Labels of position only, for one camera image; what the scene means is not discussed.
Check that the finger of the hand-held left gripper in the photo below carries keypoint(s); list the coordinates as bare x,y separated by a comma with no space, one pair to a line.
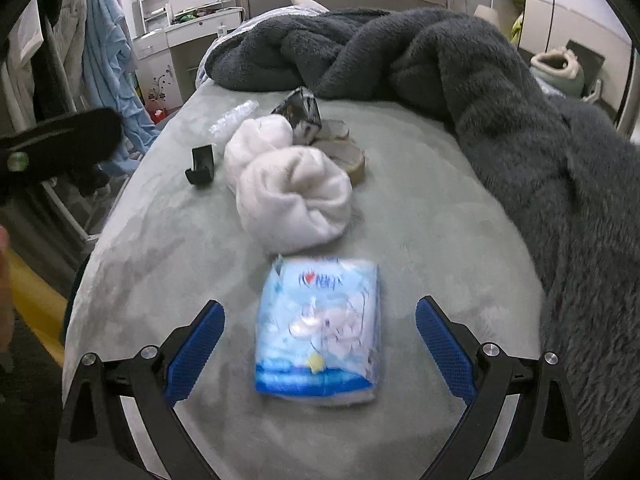
65,142

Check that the white dressing table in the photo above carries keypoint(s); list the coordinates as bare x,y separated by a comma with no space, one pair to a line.
190,40

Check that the dark grey fleece blanket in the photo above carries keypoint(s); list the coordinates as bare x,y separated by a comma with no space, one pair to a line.
500,85

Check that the black plastic hook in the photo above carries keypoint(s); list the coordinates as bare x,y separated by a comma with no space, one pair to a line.
201,167

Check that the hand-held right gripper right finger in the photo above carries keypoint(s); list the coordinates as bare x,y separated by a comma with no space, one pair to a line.
442,350

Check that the light blue hanging garment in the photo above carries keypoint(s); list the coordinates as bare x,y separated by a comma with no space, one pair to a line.
107,60

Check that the blue tissue packet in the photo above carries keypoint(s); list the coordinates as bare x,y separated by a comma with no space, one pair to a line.
320,330

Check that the black stand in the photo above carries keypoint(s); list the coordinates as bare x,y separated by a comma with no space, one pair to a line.
592,62

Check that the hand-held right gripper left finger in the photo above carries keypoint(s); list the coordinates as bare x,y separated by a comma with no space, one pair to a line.
197,350

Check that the light blue patterned duvet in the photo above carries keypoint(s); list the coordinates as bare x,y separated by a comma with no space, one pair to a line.
220,45

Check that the white hanging garment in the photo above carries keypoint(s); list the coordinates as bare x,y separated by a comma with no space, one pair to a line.
70,35

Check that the white clothes rack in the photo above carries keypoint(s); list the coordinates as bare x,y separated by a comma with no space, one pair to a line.
65,210

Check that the white fluffy sock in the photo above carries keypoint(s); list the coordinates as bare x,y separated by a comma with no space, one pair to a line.
295,200
260,145

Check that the yellow curved panel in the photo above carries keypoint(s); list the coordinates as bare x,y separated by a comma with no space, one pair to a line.
35,300

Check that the person's left hand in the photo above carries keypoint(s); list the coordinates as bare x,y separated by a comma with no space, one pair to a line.
5,290

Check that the bed with grey sheet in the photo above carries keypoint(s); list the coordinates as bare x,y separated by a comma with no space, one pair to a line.
425,220

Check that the green plush slipper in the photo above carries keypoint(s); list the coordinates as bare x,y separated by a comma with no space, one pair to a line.
557,72

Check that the small red container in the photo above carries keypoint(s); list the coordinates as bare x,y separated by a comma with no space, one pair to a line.
159,115

